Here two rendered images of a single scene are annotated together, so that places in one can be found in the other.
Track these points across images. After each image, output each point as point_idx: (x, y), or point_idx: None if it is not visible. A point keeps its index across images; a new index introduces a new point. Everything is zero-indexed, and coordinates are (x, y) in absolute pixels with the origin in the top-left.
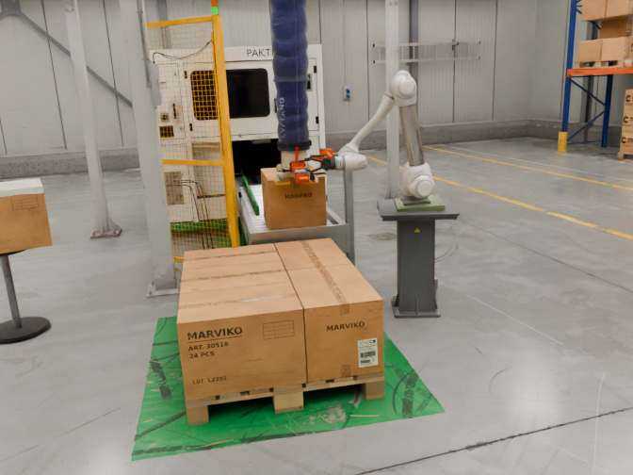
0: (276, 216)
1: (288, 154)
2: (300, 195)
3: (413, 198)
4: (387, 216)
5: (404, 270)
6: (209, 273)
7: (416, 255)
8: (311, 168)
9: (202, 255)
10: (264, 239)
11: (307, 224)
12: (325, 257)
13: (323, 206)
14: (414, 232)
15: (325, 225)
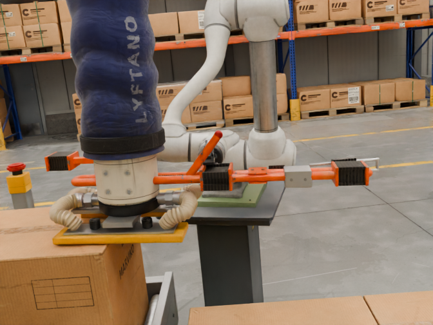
0: None
1: (147, 161)
2: (128, 257)
3: (240, 184)
4: (274, 215)
5: (253, 289)
6: None
7: (255, 261)
8: (4, 211)
9: None
10: None
11: (140, 314)
12: (324, 320)
13: (142, 262)
14: (252, 229)
15: (162, 294)
